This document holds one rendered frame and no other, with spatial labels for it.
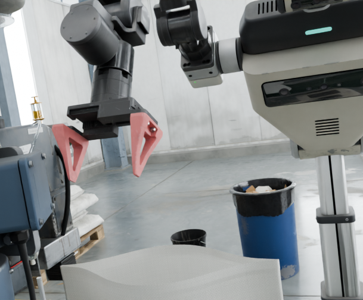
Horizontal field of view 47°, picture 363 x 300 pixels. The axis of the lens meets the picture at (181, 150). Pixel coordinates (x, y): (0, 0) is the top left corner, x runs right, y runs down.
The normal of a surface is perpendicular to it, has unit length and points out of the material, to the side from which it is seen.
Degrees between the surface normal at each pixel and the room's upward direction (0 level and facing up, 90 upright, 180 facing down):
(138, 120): 82
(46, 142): 90
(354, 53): 40
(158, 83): 90
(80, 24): 61
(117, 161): 90
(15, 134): 90
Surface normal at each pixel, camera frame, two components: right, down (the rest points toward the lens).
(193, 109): -0.29, 0.15
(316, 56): -0.29, -0.66
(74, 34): -0.32, -0.35
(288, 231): 0.54, 0.07
